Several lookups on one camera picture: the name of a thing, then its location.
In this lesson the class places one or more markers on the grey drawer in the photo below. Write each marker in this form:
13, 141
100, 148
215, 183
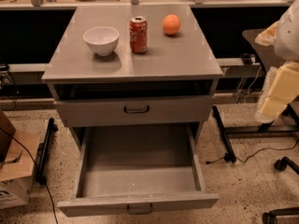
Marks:
132, 111
137, 170

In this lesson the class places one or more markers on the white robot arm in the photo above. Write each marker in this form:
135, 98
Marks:
281, 85

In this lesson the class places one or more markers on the grey top drawer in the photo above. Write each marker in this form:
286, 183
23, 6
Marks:
132, 111

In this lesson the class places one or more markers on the grey drawer cabinet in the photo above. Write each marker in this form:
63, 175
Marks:
173, 65

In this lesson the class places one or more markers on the white ceramic bowl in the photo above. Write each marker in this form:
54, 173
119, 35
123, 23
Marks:
102, 40

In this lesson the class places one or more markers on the red soda can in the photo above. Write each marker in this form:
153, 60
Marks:
138, 34

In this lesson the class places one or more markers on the orange fruit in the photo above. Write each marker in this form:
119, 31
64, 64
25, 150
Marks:
171, 24

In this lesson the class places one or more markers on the black bar right floor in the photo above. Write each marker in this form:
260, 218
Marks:
229, 155

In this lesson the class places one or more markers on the black bar floor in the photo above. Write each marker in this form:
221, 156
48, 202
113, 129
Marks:
43, 152
229, 155

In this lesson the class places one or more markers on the black power adapter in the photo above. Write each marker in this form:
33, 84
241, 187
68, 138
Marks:
247, 59

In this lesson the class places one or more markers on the black bar left floor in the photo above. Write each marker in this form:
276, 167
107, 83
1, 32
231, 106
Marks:
43, 152

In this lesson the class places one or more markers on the cardboard box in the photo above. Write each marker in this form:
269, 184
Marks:
17, 151

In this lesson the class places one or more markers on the dark side table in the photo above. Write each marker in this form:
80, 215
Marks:
268, 58

